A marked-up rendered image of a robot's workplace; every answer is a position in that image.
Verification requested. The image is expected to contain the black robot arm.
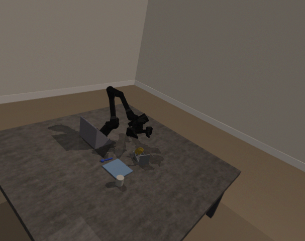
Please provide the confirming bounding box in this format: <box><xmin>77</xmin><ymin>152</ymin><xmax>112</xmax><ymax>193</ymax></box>
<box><xmin>99</xmin><ymin>86</ymin><xmax>149</xmax><ymax>136</ymax></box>

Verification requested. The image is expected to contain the beige cylinder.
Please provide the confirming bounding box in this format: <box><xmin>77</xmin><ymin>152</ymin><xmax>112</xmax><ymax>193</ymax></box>
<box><xmin>116</xmin><ymin>175</ymin><xmax>124</xmax><ymax>187</ymax></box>

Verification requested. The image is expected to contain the olive-yellow round plate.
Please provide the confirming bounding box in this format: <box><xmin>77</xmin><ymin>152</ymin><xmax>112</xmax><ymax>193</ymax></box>
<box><xmin>135</xmin><ymin>148</ymin><xmax>144</xmax><ymax>155</ymax></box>

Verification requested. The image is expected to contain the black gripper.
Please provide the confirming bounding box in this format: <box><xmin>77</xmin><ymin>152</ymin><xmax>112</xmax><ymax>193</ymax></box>
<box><xmin>126</xmin><ymin>124</ymin><xmax>153</xmax><ymax>139</ymax></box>

